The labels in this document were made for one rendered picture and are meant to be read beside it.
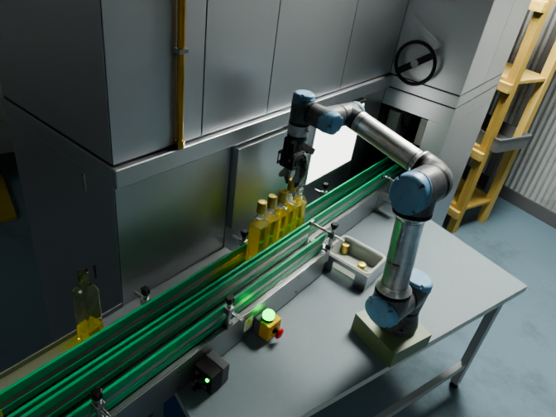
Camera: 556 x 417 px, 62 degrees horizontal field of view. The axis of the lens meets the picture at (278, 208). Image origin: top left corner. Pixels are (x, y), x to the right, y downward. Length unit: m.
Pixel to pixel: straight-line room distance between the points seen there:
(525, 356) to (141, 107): 2.65
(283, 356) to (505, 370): 1.71
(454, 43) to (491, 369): 1.80
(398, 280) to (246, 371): 0.58
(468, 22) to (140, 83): 1.56
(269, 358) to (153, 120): 0.87
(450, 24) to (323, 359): 1.57
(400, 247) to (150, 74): 0.85
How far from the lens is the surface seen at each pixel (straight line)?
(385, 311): 1.52
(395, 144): 1.51
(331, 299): 1.90
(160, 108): 1.34
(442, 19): 2.40
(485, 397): 2.88
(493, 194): 4.21
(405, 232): 1.40
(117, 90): 1.24
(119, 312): 1.61
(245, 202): 1.77
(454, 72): 2.39
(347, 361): 1.71
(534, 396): 3.05
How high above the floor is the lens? 2.03
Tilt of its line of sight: 33 degrees down
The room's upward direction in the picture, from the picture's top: 9 degrees clockwise
